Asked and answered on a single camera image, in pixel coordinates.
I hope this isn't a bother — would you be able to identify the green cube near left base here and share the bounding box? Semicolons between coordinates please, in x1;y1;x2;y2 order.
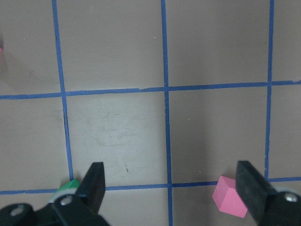
49;179;79;203

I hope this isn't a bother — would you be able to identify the pink cube near arm base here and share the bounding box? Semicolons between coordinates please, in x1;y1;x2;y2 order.
212;176;247;218

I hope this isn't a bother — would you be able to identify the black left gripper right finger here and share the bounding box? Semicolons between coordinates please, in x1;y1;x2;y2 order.
236;161;301;226

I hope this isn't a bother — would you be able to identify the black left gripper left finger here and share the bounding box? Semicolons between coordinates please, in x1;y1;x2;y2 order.
53;162;109;226

